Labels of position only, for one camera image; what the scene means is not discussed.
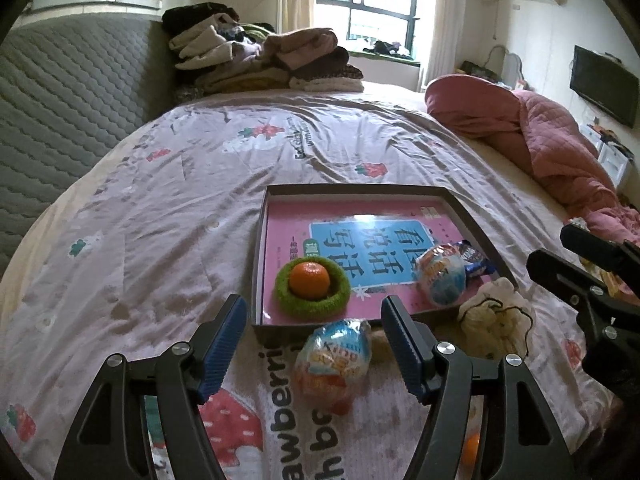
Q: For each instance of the dark bag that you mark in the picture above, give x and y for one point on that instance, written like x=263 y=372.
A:
x=475 y=69

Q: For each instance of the grey cardboard box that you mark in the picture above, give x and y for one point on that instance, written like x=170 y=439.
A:
x=280 y=334

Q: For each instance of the pile of folded clothes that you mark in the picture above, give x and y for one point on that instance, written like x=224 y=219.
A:
x=300 y=45

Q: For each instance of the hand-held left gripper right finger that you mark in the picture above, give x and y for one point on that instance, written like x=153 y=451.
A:
x=400 y=355

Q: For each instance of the orange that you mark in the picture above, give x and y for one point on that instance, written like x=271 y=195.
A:
x=310 y=280
x=471 y=447

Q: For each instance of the blue surprise egg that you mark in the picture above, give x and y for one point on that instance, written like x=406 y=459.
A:
x=442 y=280

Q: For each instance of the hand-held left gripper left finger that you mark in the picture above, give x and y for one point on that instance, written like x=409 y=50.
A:
x=222 y=355

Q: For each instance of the yellow snack packet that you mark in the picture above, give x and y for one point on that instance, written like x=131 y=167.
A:
x=617 y=282

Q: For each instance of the dark clothes heap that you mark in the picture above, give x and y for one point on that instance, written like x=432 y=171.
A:
x=385 y=47

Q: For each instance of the pink quilt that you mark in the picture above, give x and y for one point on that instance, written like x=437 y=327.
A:
x=540 y=130

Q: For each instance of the black television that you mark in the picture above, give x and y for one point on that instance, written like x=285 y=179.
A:
x=602 y=85

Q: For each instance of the white curved metal frame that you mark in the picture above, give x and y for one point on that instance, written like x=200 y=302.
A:
x=512 y=62

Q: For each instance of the cream straight curtain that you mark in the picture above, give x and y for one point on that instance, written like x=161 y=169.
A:
x=445 y=20

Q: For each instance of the cream bed sheet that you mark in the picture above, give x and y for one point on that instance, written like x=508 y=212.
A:
x=515 y=180

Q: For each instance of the grey quilted headboard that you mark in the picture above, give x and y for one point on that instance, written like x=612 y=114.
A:
x=75 y=110

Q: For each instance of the blue snack packet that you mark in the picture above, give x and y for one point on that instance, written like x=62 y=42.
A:
x=477 y=260

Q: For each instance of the strawberry print bed sheet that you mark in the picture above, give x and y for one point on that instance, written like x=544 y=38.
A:
x=175 y=185

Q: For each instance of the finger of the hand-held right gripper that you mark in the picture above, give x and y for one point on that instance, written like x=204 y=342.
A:
x=595 y=250
x=565 y=280

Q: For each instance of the green windowsill mat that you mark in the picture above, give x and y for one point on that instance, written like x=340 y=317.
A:
x=400 y=59

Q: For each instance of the orange surprise egg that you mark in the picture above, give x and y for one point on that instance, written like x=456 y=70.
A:
x=330 y=365

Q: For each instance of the pink and blue book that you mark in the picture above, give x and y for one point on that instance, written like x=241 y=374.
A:
x=300 y=230

